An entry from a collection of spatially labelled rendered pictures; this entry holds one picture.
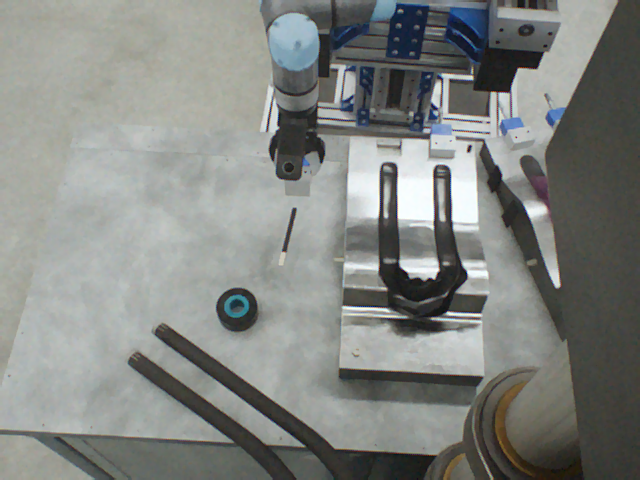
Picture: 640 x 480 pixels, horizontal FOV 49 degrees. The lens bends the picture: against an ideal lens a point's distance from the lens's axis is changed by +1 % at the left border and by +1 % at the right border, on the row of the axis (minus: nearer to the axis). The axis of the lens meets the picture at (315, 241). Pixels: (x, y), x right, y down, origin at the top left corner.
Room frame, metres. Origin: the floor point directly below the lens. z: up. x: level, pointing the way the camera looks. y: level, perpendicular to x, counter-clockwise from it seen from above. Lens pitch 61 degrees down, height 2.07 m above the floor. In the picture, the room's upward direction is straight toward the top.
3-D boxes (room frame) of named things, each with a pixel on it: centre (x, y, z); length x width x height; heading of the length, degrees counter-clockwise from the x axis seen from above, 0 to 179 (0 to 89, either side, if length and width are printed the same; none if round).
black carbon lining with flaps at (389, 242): (0.67, -0.20, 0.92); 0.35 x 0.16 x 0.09; 177
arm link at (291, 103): (0.79, 0.04, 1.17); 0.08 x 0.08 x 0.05
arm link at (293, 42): (0.79, 0.03, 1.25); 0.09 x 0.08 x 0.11; 11
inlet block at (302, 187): (0.81, 0.03, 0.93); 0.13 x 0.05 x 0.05; 176
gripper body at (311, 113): (0.80, 0.03, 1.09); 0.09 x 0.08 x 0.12; 177
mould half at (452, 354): (0.65, -0.19, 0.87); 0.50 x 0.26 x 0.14; 177
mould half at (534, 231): (0.71, -0.55, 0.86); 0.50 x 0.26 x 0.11; 14
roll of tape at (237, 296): (0.54, 0.15, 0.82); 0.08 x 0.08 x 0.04
